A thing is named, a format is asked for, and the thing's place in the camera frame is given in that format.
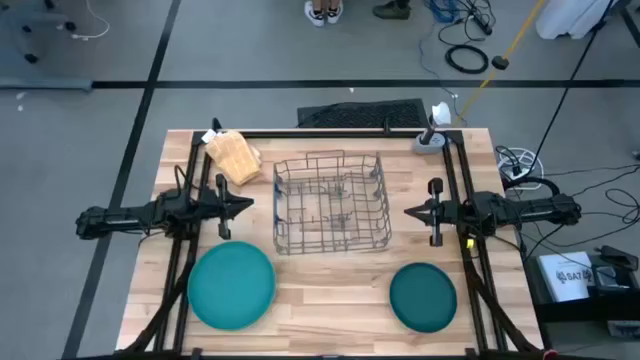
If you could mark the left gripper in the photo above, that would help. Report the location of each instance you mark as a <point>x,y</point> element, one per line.
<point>222,207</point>

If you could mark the grey office chair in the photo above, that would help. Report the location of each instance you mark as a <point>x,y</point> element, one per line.
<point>30,20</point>

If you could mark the black floor mat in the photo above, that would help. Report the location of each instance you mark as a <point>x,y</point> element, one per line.
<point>360,115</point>

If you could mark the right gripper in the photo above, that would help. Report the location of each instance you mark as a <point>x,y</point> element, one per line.
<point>437,212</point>

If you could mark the tan sponge block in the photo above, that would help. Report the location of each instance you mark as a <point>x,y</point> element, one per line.
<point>232,156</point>

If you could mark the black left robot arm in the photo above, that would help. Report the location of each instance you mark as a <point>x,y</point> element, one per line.
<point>130,215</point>

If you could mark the white booklet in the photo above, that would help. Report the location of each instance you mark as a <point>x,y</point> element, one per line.
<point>565,277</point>

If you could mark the white power strip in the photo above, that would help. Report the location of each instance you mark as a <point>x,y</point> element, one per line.
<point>515,172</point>

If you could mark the dark green plate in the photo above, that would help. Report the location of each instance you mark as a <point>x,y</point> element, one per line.
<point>423,298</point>

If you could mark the black handheld device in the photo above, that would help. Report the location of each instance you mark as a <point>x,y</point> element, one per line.
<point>619,257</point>

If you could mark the white bag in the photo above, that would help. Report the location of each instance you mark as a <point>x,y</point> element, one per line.
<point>570,20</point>

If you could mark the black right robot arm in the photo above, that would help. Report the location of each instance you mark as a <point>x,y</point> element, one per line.
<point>525,210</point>

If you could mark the grey brush holder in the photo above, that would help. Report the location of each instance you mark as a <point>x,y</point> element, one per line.
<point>425,147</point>

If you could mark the person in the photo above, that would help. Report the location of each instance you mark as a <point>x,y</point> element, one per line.
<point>315,15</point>
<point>390,11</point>

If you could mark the white paper tag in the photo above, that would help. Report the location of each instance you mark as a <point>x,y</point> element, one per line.
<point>208,135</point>

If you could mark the black power strip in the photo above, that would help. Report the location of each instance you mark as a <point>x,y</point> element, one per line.
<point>481,22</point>

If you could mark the black side cart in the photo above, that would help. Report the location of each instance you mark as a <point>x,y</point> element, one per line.
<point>575,312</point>

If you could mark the teal plate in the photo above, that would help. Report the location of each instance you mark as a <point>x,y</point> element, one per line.
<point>231,285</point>

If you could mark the black round weight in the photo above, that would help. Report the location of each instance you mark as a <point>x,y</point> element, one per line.
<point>500,62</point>

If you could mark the black table frame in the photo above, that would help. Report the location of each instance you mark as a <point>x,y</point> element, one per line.
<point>350,133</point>

